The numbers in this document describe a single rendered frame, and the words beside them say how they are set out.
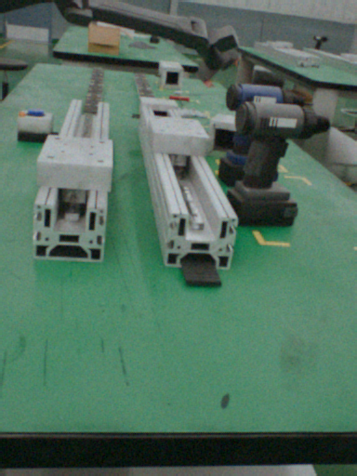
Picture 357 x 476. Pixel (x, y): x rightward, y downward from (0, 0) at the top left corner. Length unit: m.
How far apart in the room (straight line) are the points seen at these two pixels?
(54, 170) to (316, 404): 0.49
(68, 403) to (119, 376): 0.07
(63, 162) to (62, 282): 0.19
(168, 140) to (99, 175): 0.28
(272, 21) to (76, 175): 12.25
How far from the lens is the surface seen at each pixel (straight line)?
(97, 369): 0.60
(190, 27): 1.67
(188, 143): 1.09
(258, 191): 1.00
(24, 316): 0.68
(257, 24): 12.91
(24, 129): 1.42
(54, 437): 0.53
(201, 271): 0.79
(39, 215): 0.81
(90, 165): 0.83
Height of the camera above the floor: 1.14
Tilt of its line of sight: 23 degrees down
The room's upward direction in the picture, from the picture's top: 7 degrees clockwise
